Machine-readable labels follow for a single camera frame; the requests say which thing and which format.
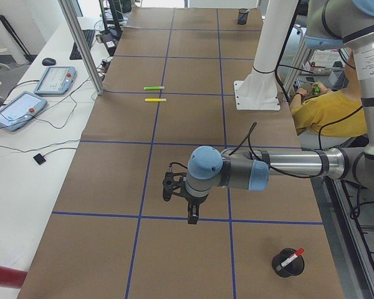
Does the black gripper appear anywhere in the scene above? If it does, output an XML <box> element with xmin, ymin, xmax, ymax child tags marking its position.
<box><xmin>162</xmin><ymin>172</ymin><xmax>209</xmax><ymax>224</ymax></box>

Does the red white marker pen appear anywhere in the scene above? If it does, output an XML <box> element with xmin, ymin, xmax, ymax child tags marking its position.
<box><xmin>277</xmin><ymin>248</ymin><xmax>305</xmax><ymax>271</ymax></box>

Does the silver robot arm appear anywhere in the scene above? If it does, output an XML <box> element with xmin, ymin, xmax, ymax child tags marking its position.
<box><xmin>163</xmin><ymin>1</ymin><xmax>374</xmax><ymax>224</ymax></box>

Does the yellow highlighter pen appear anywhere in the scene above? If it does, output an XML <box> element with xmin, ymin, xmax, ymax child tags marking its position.
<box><xmin>145</xmin><ymin>98</ymin><xmax>167</xmax><ymax>103</ymax></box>

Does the green highlighter pen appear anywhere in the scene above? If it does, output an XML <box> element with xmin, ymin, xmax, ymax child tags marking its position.
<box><xmin>143</xmin><ymin>86</ymin><xmax>165</xmax><ymax>91</ymax></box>

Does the blue tape line crosswise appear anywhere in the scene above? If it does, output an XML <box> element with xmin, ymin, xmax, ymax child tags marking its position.
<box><xmin>104</xmin><ymin>90</ymin><xmax>234</xmax><ymax>97</ymax></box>

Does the small black sensor pad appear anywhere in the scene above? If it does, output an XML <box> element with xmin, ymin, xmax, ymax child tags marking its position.
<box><xmin>33</xmin><ymin>153</ymin><xmax>46</xmax><ymax>165</ymax></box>

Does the person in yellow shirt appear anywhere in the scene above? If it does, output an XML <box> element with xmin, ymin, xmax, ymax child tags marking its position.
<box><xmin>289</xmin><ymin>53</ymin><xmax>368</xmax><ymax>138</ymax></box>

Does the green clamp tool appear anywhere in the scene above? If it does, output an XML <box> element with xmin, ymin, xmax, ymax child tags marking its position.
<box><xmin>311</xmin><ymin>85</ymin><xmax>321</xmax><ymax>95</ymax></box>

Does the blue teach pendant far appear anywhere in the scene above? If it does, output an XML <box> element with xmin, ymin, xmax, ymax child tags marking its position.
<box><xmin>34</xmin><ymin>66</ymin><xmax>76</xmax><ymax>96</ymax></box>

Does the blue teach pendant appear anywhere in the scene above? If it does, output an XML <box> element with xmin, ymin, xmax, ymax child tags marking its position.
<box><xmin>0</xmin><ymin>92</ymin><xmax>47</xmax><ymax>131</ymax></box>
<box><xmin>34</xmin><ymin>66</ymin><xmax>76</xmax><ymax>96</ymax></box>

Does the black keyboard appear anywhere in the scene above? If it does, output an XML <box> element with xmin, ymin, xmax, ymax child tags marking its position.
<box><xmin>69</xmin><ymin>29</ymin><xmax>96</xmax><ymax>60</ymax></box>

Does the blue tape line lengthwise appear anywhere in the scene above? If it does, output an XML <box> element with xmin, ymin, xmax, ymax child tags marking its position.
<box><xmin>124</xmin><ymin>8</ymin><xmax>175</xmax><ymax>299</ymax></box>

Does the black mesh cup near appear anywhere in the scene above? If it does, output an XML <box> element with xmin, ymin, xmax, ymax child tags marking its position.
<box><xmin>237</xmin><ymin>11</ymin><xmax>249</xmax><ymax>25</ymax></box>

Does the blue teach pendant near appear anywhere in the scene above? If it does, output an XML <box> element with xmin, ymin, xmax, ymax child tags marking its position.
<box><xmin>0</xmin><ymin>92</ymin><xmax>47</xmax><ymax>131</ymax></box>

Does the red bottle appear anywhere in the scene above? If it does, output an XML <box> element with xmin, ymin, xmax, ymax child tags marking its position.
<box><xmin>0</xmin><ymin>266</ymin><xmax>27</xmax><ymax>289</ymax></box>

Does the black computer mouse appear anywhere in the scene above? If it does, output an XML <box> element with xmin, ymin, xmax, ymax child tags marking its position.
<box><xmin>42</xmin><ymin>57</ymin><xmax>57</xmax><ymax>66</ymax></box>

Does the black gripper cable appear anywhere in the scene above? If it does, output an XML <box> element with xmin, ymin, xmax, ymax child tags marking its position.
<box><xmin>168</xmin><ymin>121</ymin><xmax>364</xmax><ymax>178</ymax></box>

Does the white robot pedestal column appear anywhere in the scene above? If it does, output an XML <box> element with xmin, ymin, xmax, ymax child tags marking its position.
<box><xmin>234</xmin><ymin>0</ymin><xmax>299</xmax><ymax>111</ymax></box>

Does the grey aluminium frame post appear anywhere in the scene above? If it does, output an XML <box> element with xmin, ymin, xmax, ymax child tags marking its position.
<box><xmin>58</xmin><ymin>0</ymin><xmax>103</xmax><ymax>95</ymax></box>

